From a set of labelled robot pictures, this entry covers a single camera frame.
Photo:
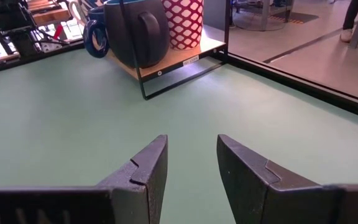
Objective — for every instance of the round black mug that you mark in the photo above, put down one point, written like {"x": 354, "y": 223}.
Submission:
{"x": 126, "y": 37}

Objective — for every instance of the red white lattice mug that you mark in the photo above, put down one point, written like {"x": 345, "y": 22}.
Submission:
{"x": 182, "y": 25}

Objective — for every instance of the dark floor mat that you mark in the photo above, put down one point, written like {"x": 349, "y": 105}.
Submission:
{"x": 303, "y": 17}

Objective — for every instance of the glossy blue stoneware mug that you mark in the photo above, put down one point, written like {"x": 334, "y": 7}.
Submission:
{"x": 86, "y": 37}

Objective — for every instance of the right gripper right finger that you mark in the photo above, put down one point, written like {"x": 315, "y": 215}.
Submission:
{"x": 275, "y": 202}

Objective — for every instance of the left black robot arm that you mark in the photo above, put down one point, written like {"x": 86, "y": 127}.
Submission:
{"x": 14, "y": 18}

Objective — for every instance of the grey desk frame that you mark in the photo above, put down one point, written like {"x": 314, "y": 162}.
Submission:
{"x": 265, "y": 15}

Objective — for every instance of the black frame wooden shelf rack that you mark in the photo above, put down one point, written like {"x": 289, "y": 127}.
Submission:
{"x": 172, "y": 60}

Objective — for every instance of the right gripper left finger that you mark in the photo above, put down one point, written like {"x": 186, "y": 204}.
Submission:
{"x": 73, "y": 205}

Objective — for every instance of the wooden workbench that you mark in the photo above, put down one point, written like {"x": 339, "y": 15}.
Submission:
{"x": 51, "y": 14}

